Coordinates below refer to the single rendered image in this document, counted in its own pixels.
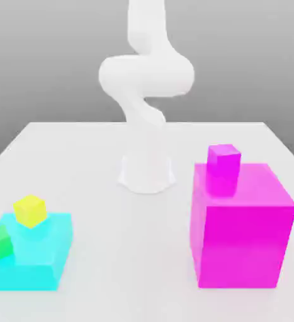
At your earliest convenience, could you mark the large magenta box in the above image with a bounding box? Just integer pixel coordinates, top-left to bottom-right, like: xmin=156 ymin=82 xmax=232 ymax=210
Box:
xmin=189 ymin=162 xmax=294 ymax=289

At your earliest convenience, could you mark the small yellow cube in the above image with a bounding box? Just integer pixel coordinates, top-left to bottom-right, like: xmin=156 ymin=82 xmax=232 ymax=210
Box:
xmin=13 ymin=194 xmax=48 ymax=229

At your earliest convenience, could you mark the small magenta cube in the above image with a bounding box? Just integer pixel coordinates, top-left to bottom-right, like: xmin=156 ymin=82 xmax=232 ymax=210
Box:
xmin=206 ymin=143 xmax=242 ymax=199

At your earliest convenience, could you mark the large cyan box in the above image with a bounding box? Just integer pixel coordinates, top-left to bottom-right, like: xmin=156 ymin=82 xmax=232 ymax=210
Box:
xmin=0 ymin=212 xmax=74 ymax=292

